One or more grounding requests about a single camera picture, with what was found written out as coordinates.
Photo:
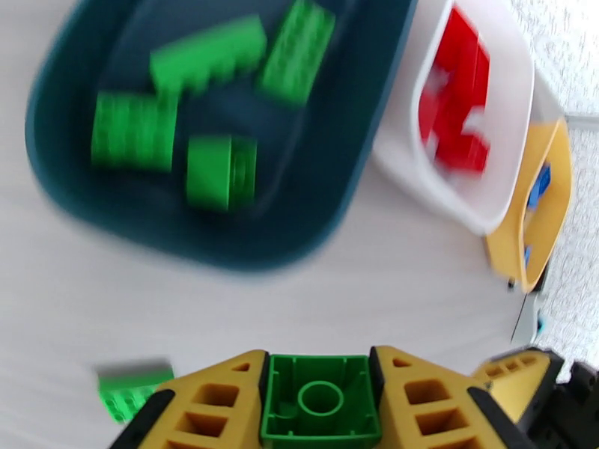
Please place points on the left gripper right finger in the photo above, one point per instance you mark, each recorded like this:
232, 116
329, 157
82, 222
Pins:
393, 415

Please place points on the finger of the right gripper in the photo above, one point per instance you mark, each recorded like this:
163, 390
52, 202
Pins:
524, 382

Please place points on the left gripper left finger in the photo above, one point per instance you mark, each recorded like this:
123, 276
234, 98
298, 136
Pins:
248, 387

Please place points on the small green lego brick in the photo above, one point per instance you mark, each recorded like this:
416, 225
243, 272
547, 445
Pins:
320, 368

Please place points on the small blue lego brick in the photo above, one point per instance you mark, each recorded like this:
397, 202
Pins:
527, 256

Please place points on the long blue lego brick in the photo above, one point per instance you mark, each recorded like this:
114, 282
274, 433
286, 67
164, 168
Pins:
543, 183

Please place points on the small green sloped lego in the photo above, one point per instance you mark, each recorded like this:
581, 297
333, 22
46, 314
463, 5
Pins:
215, 174

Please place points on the large red lego brick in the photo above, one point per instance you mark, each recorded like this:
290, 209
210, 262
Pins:
461, 55
463, 155
435, 115

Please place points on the green stepped lego brick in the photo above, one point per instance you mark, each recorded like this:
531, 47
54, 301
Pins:
206, 59

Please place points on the white and teal tool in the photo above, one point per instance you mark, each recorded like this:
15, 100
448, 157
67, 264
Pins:
526, 321

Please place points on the yellow plastic container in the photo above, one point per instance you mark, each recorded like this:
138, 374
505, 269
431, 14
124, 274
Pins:
559, 204

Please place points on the dark teal plastic container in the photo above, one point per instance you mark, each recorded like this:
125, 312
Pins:
304, 204

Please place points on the white plastic container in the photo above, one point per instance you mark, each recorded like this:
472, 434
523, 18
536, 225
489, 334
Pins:
510, 87

